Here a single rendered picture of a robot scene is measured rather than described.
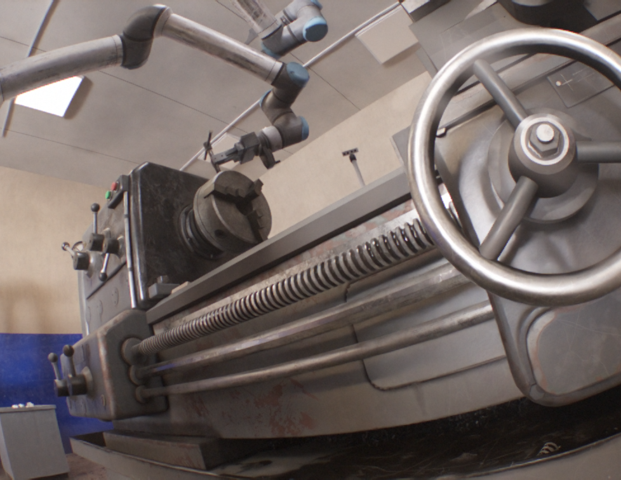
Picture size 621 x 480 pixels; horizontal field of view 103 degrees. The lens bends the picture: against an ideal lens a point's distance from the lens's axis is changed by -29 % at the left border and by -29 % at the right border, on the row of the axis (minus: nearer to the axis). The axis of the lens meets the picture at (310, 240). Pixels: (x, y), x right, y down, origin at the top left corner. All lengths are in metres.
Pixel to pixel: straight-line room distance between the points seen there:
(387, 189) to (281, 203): 4.54
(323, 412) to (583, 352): 0.44
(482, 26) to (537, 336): 0.30
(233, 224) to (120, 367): 0.50
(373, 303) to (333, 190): 4.13
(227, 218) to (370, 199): 0.54
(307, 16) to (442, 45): 0.89
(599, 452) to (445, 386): 0.26
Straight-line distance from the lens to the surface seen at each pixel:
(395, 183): 0.51
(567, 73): 0.36
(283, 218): 4.95
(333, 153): 4.70
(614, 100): 0.35
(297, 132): 1.19
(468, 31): 0.39
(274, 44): 1.25
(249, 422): 0.74
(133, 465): 0.87
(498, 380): 0.49
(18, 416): 2.78
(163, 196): 1.15
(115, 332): 0.95
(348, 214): 0.53
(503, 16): 0.40
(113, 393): 0.92
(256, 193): 1.06
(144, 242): 1.04
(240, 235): 0.98
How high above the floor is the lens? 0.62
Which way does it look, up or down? 18 degrees up
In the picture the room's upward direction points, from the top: 16 degrees counter-clockwise
